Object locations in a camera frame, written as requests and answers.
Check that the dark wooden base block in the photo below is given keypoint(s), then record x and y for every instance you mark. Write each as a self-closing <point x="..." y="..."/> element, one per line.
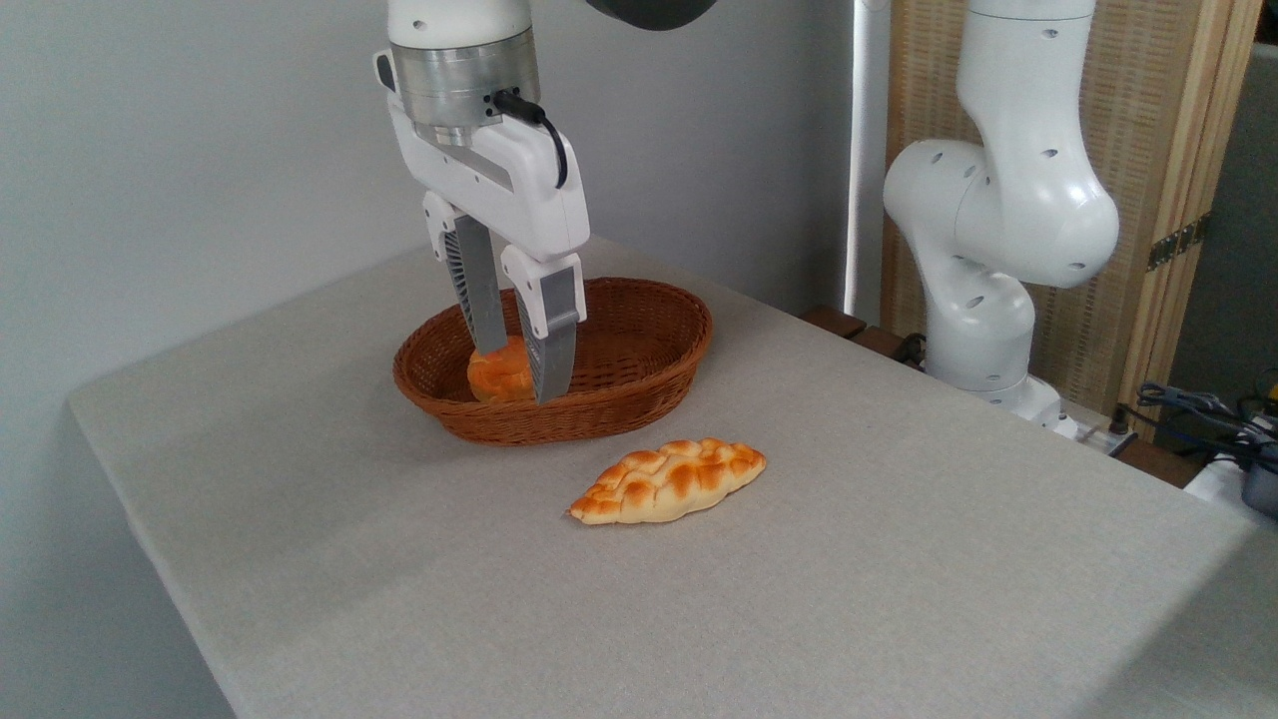
<point x="849" y="328"/>

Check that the brown oval wicker basket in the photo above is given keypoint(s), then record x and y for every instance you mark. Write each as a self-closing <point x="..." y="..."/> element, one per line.
<point x="639" y="350"/>

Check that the brass screen hinge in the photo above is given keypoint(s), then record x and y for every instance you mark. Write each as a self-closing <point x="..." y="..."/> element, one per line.
<point x="1178" y="242"/>

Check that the white vertical post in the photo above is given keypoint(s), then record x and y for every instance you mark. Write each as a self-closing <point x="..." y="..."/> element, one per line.
<point x="867" y="150"/>

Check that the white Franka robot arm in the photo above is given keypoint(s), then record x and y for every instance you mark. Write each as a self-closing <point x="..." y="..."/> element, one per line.
<point x="1018" y="200"/>

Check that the dark grey rounded cap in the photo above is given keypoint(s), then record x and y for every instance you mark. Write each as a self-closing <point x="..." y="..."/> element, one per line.
<point x="649" y="12"/>

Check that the silver cylindrical wrist flange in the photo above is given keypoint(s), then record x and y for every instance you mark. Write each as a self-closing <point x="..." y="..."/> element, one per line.
<point x="459" y="80"/>

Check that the long braided bread loaf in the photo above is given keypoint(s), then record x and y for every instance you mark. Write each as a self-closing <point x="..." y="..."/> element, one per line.
<point x="669" y="481"/>

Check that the round golden bread roll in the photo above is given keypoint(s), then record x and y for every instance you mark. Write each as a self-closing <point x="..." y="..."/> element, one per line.
<point x="499" y="374"/>

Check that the wooden rattan folding screen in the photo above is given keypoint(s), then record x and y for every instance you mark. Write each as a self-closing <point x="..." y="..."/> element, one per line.
<point x="1148" y="120"/>

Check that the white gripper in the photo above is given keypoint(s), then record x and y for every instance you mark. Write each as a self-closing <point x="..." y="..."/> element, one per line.
<point x="519" y="195"/>

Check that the white power strip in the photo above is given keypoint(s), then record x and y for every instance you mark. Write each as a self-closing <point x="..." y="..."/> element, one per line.
<point x="1098" y="437"/>

